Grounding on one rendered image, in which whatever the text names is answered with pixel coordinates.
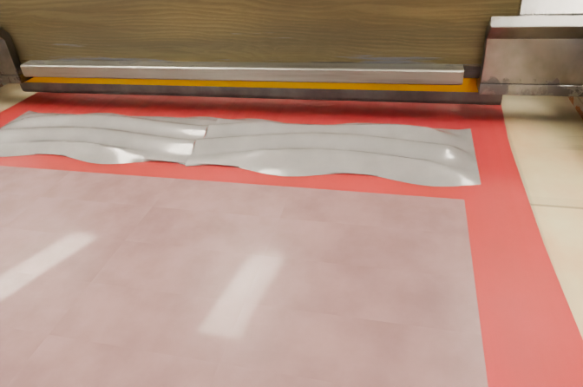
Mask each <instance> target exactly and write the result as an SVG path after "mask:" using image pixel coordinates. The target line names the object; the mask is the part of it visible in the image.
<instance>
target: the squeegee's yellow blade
mask: <svg viewBox="0 0 583 387"><path fill-rule="evenodd" d="M476 80H477V78H463V83H462V85H426V84H381V83H335V82H246V81H201V80H156V79H111V78H66V77H33V78H31V79H29V80H28V81H26V82H55V83H94V84H134V85H172V86H211V87H250V88H289V89H366V90H404V91H443V92H478V88H477V86H476Z"/></svg>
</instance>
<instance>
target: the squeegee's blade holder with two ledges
mask: <svg viewBox="0 0 583 387"><path fill-rule="evenodd" d="M20 67H21V70H22V72H23V75H24V76H26V77H66V78H111V79H156V80H201V81H246V82H335V83H381V84H426V85H462V83H463V76H464V67H463V64H419V63H327V62H143V61H50V60H29V61H27V62H25V63H23V64H21V65H20Z"/></svg>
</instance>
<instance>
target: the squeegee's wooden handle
mask: <svg viewBox="0 0 583 387"><path fill-rule="evenodd" d="M521 2H522V0H0V28H2V29H3V30H5V31H7V32H8V33H9V34H10V37H11V39H12V42H13V44H14V46H15V49H16V52H17V55H18V58H19V60H20V63H21V64H23V63H25V62H27V61H29V60H50V61H143V62H327V63H419V64H463V67H464V76H463V78H480V72H481V60H482V54H483V48H484V42H485V35H486V30H487V27H488V24H489V21H490V18H491V17H492V16H519V15H520V12H521Z"/></svg>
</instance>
